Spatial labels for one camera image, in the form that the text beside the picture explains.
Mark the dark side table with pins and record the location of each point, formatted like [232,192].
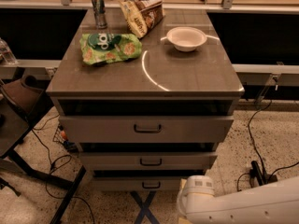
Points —
[30,104]

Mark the wire basket with items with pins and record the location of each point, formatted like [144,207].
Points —
[61,138]

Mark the brown yellow snack bag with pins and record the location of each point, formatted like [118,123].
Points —
[142,15]

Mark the grey bottom drawer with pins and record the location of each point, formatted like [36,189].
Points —
[137,183]

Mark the grey top drawer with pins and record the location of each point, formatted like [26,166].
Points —
[146,129]

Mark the grey drawer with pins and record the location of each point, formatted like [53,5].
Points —
[146,129]
[137,183]
[147,160]

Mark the clear plastic bottle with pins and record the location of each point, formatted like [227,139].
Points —
[6,52]

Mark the white paper bowl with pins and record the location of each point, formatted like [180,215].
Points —
[186,39]

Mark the green chip bag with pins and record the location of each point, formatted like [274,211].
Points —
[102,48]

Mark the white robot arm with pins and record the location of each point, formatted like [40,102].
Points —
[275,203]

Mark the grey middle drawer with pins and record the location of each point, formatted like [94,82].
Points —
[147,160]

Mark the blue tape cross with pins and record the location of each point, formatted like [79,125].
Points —
[144,208]

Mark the black floor stand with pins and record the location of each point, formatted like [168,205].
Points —
[262,179]

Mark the grey drawer cabinet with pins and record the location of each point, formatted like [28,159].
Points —
[163,81]

